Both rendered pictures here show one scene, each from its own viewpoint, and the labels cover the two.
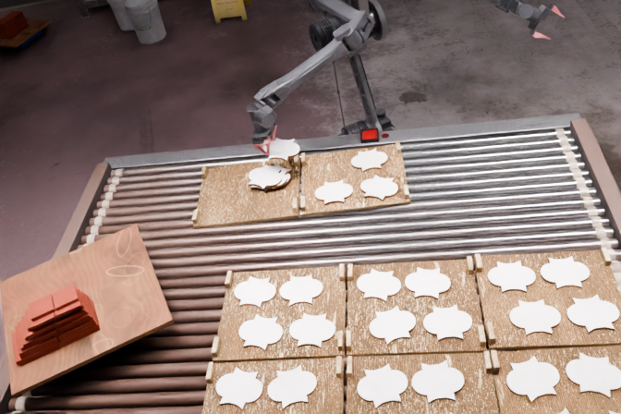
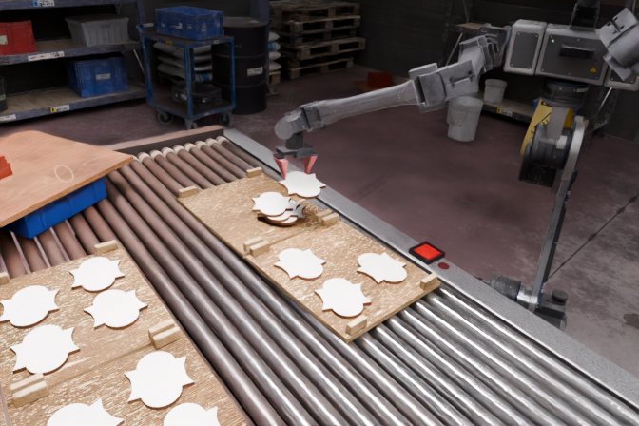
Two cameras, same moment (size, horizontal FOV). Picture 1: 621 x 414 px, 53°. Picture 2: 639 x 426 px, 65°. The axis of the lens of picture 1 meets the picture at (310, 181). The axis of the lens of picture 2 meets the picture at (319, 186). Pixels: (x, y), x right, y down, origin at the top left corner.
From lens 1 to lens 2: 1.50 m
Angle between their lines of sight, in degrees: 36
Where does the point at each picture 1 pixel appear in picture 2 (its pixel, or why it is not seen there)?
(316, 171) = (323, 238)
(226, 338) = (14, 285)
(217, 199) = (225, 195)
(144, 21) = (458, 118)
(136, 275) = (59, 181)
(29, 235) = not seen: hidden behind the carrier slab
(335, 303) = (106, 351)
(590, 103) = not seen: outside the picture
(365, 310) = (105, 387)
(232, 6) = not seen: hidden behind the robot
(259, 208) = (232, 224)
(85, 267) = (61, 154)
